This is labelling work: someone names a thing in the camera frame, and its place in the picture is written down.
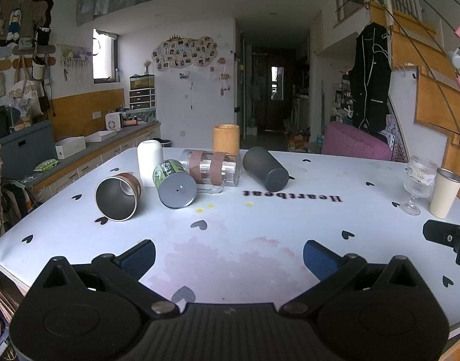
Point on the grey top cabinet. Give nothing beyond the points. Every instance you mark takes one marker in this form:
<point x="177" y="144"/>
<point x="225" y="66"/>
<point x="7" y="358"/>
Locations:
<point x="98" y="158"/>

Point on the wooden cup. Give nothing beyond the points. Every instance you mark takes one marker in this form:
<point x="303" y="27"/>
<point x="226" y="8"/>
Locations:
<point x="226" y="139"/>

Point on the white heart print tablecloth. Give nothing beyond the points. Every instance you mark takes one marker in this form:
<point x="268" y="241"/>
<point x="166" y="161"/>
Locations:
<point x="252" y="229"/>

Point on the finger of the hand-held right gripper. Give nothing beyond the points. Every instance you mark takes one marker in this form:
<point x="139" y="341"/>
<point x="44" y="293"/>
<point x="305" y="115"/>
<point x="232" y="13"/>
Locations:
<point x="440" y="231"/>

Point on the colourful cardboard box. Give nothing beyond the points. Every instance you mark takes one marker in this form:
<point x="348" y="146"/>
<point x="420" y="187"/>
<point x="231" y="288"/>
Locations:
<point x="299" y="141"/>

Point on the flat white box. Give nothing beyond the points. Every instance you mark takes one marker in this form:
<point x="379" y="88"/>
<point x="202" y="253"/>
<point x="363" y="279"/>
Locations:
<point x="100" y="135"/>

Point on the small white appliance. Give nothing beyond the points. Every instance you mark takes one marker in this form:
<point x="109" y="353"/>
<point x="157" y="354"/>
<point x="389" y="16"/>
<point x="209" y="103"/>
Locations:
<point x="113" y="121"/>

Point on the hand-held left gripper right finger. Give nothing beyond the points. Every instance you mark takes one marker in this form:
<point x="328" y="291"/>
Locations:
<point x="320" y="259"/>

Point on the white drawer organizer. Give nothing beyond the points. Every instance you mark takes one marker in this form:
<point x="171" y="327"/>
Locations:
<point x="141" y="98"/>

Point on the cloud shaped photo board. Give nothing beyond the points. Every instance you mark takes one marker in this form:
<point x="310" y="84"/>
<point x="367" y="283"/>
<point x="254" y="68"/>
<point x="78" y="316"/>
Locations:
<point x="184" y="53"/>

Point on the clear glass goblet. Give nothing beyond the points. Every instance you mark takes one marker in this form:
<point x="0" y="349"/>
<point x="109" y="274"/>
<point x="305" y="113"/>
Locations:
<point x="417" y="186"/>

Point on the white cup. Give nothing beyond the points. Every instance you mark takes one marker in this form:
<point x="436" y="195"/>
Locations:
<point x="149" y="161"/>

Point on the green printed steel cup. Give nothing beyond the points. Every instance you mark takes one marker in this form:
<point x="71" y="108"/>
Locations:
<point x="175" y="188"/>

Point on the framed wall decor with doll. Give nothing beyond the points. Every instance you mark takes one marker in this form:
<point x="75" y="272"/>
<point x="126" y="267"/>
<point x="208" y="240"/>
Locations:
<point x="17" y="17"/>

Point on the black hanging coat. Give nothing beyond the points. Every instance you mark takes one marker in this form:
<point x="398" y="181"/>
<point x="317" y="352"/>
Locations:
<point x="368" y="79"/>

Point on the grey storage box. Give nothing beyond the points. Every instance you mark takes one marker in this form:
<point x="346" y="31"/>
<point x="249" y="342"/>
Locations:
<point x="25" y="137"/>

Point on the washing machine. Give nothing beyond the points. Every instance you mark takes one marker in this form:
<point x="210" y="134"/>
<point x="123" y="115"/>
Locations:
<point x="299" y="111"/>

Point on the wooden staircase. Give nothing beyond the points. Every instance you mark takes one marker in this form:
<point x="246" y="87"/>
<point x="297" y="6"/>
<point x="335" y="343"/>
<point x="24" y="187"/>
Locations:
<point x="432" y="82"/>

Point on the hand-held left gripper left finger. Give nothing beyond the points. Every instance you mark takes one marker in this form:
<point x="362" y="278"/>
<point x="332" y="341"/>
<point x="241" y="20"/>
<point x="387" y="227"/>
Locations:
<point x="138" y="259"/>

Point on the small fish tank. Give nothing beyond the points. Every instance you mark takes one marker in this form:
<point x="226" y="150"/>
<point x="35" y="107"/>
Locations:
<point x="141" y="81"/>

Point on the cream steel cup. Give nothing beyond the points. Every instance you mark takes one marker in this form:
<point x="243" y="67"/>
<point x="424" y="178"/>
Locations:
<point x="444" y="195"/>

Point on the green pouch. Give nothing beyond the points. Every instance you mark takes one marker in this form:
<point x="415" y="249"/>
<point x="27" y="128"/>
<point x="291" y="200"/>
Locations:
<point x="46" y="165"/>

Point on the clear cup with brown bands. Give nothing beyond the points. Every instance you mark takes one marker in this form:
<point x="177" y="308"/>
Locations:
<point x="211" y="171"/>

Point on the black cup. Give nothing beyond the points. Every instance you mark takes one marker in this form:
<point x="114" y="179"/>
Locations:
<point x="267" y="173"/>

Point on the steel cup with brown sleeve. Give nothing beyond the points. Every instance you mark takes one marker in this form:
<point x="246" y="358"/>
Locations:
<point x="117" y="199"/>

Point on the pink armchair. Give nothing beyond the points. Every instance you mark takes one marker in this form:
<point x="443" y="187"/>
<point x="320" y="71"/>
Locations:
<point x="355" y="143"/>

